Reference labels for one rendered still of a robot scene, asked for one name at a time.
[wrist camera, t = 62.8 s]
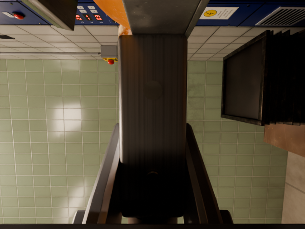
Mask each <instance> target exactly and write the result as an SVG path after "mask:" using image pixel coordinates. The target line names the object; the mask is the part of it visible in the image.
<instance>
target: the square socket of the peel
mask: <svg viewBox="0 0 305 229"><path fill-rule="evenodd" d="M187 47H188V41H187V38H186V36H185V35H121V36H119V38H118V107H119V153H120V199H121V213H122V216H123V217H126V218H137V219H140V220H144V221H152V222H153V221H161V220H166V219H168V218H179V217H182V216H183V215H184V211H185V172H186V123H187Z"/></svg>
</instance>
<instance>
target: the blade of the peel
mask: <svg viewBox="0 0 305 229"><path fill-rule="evenodd" d="M209 1H210V0H122V3H123V6H124V9H125V13H126V16H127V19H128V23H129V26H130V29H131V32H132V34H133V35H185V36H186V38H187V39H188V38H189V36H190V34H191V32H192V31H193V29H194V27H195V25H196V24H197V22H198V20H199V19H200V17H201V15H202V13H203V11H204V10H205V8H206V6H207V4H208V3H209Z"/></svg>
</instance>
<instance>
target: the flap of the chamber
mask: <svg viewBox="0 0 305 229"><path fill-rule="evenodd" d="M28 1H30V2H31V3H32V4H33V5H35V6H36V7H37V8H39V9H40V10H41V11H42V12H44V13H45V14H46V15H47V16H48V17H50V18H51V19H52V20H53V21H55V22H56V23H57V24H59V25H60V26H61V27H62V28H64V29H65V30H70V31H74V25H75V19H76V13H77V6H78V0H28Z"/></svg>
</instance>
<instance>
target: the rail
mask: <svg viewBox="0 0 305 229"><path fill-rule="evenodd" d="M21 1H22V2H24V3H25V4H26V5H28V6H29V7H30V8H31V9H33V10H34V11H35V12H37V13H38V14H39V15H41V16H42V17H44V18H45V19H46V20H47V21H49V22H50V23H52V24H53V25H54V26H56V27H57V28H61V29H63V28H62V27H61V26H60V25H59V24H57V23H56V22H55V21H53V20H52V19H51V18H50V17H48V16H47V15H46V14H45V13H44V12H42V11H41V10H40V9H39V8H37V7H36V6H35V5H33V4H32V3H31V2H30V1H28V0H21Z"/></svg>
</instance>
